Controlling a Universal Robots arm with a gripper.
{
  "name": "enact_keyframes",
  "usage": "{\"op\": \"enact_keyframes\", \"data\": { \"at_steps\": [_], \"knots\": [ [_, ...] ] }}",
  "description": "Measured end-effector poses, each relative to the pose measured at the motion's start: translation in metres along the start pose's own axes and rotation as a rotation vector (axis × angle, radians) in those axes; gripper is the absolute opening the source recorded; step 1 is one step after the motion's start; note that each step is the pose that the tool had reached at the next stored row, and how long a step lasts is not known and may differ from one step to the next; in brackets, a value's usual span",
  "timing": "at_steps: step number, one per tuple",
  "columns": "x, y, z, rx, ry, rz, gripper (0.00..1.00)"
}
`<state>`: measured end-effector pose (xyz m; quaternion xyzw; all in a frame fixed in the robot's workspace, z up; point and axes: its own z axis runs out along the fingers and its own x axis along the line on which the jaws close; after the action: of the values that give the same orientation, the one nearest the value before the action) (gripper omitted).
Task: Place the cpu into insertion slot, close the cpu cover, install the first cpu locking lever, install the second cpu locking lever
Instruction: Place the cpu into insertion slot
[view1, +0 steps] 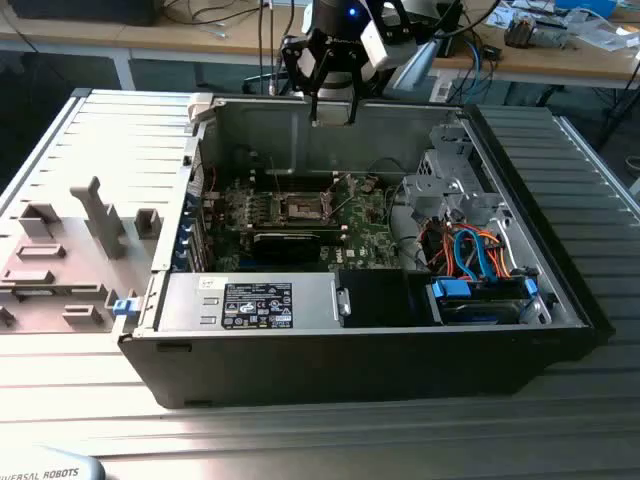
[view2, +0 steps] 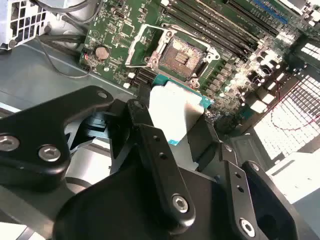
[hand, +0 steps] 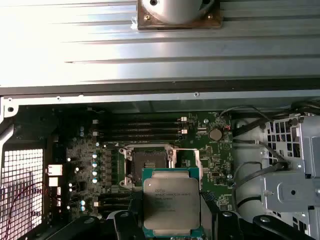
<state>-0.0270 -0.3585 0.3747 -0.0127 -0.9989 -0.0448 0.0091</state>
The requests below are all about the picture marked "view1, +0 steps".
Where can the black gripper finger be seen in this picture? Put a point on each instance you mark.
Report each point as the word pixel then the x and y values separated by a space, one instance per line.
pixel 314 107
pixel 354 107

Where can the metal disk bay cage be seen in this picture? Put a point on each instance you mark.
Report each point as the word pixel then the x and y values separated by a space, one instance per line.
pixel 450 187

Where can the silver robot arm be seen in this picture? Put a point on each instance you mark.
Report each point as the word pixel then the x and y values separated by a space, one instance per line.
pixel 334 93

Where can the silver CPU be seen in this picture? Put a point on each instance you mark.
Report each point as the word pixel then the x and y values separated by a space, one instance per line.
pixel 333 116

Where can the black graphics card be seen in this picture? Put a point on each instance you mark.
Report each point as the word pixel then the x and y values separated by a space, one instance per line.
pixel 287 247

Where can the finned CPU cooler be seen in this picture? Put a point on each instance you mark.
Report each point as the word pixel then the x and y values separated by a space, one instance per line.
pixel 520 32

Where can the silver power supply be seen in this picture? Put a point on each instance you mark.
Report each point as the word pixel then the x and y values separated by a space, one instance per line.
pixel 190 300

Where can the clear plastic bags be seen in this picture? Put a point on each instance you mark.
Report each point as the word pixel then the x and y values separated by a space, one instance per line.
pixel 607 37

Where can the black monitor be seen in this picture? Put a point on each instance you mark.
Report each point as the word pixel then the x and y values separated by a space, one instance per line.
pixel 80 12

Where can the light wooden desk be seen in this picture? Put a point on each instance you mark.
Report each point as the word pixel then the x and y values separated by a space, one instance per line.
pixel 165 40
pixel 550 62

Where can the green motherboard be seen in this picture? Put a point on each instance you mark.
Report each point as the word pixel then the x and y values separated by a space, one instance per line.
pixel 370 230

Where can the black PC case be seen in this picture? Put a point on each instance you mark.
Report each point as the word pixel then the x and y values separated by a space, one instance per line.
pixel 325 370

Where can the small blue plastic clip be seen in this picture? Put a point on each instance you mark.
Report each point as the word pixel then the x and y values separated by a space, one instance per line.
pixel 124 306

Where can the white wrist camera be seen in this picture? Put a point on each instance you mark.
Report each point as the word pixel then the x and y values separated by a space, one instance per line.
pixel 374 47

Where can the hard disk in blue carrier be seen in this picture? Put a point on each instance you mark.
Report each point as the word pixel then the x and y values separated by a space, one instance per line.
pixel 452 290

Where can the white plastic case latch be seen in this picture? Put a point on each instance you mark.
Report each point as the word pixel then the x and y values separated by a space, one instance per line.
pixel 202 106

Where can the grey parts rack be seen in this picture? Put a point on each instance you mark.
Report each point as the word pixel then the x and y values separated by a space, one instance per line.
pixel 107 225

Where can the blue box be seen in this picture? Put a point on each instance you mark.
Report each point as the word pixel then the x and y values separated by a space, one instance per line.
pixel 585 6

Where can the silver metal box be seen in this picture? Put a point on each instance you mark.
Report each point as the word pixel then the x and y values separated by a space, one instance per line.
pixel 550 35

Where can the CPU socket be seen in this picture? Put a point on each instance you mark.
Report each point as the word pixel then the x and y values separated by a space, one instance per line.
pixel 300 207

